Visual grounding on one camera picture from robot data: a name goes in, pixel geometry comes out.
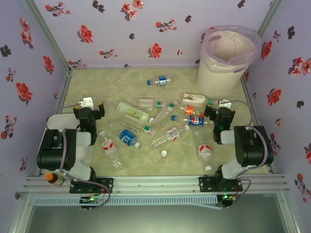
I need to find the small controller circuit board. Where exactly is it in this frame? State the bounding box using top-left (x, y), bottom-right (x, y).
top-left (80, 195), bottom-right (105, 207)
top-left (221, 193), bottom-right (238, 203)

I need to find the white round waste bin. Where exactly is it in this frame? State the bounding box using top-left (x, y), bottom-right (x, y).
top-left (196, 25), bottom-right (263, 99)

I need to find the translucent plastic bin liner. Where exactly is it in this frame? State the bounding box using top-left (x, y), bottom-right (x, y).
top-left (201, 25), bottom-right (263, 73)

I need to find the brown bottle orange cap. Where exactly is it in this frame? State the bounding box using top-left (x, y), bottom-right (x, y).
top-left (45, 172), bottom-right (65, 186)

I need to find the large bottle pale green label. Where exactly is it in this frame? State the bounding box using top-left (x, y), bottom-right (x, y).
top-left (117, 101), bottom-right (155, 123)

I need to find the white bottle bird label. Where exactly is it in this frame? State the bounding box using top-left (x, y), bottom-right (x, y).
top-left (182, 93), bottom-right (213, 108)

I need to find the blue label bottle white cap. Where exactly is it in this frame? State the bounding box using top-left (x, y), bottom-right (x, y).
top-left (119, 129), bottom-right (142, 149)

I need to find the white slotted cable duct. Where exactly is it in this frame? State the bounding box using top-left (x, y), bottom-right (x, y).
top-left (32, 196), bottom-right (217, 206)

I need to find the clear bottle red label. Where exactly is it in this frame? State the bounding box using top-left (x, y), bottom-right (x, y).
top-left (194, 128), bottom-right (215, 171)
top-left (99, 131), bottom-right (126, 172)

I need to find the clear bottle orange label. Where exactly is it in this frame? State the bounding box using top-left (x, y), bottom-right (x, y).
top-left (179, 104), bottom-right (207, 117)

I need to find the aluminium frame post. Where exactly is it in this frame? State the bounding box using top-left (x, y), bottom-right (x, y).
top-left (257, 0), bottom-right (284, 35)
top-left (23, 0), bottom-right (73, 72)

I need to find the small bottle blue label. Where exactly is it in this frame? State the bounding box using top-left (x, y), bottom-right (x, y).
top-left (146, 75), bottom-right (172, 87)

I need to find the ribbed bottle red white label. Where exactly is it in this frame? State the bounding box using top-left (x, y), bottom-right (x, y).
top-left (149, 124), bottom-right (190, 149)

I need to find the clear Pepsi bottle blue cap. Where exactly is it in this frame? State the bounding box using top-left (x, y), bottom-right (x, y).
top-left (171, 115), bottom-right (215, 128)

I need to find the long clear bottle green cap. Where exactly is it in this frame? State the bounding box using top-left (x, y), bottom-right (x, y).
top-left (153, 100), bottom-right (179, 130)

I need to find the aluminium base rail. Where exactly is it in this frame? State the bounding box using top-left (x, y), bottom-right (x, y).
top-left (23, 173), bottom-right (290, 195)

